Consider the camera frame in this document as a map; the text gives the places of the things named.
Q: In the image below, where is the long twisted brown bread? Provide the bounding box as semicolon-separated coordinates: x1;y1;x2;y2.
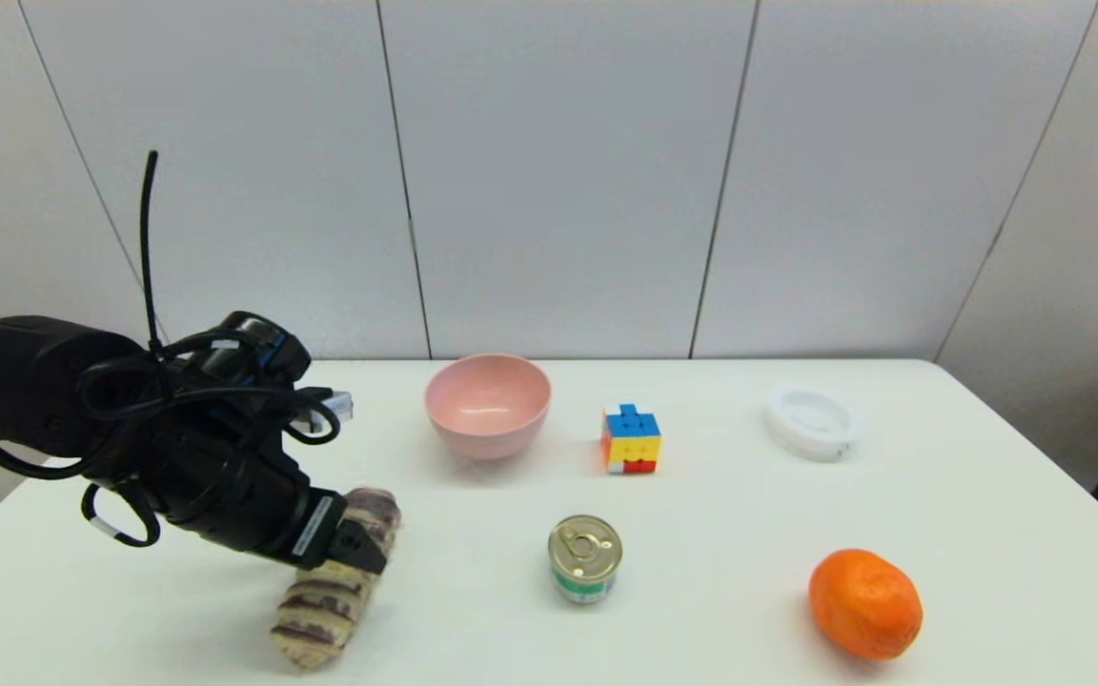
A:
271;487;404;672

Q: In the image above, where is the pink bowl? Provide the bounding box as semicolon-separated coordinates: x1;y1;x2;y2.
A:
424;353;553;463

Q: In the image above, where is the small tin can gold lid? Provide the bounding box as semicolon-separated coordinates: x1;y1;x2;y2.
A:
547;514;624;605

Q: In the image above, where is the colourful puzzle cube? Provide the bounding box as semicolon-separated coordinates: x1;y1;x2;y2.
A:
600;403;663;476

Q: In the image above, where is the white round dish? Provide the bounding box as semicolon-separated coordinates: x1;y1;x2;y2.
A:
763;386;860;464

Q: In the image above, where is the orange fruit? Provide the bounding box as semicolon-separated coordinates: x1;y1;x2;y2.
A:
807;548;925;662

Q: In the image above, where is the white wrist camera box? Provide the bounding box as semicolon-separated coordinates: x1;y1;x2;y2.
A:
296;388;356;428

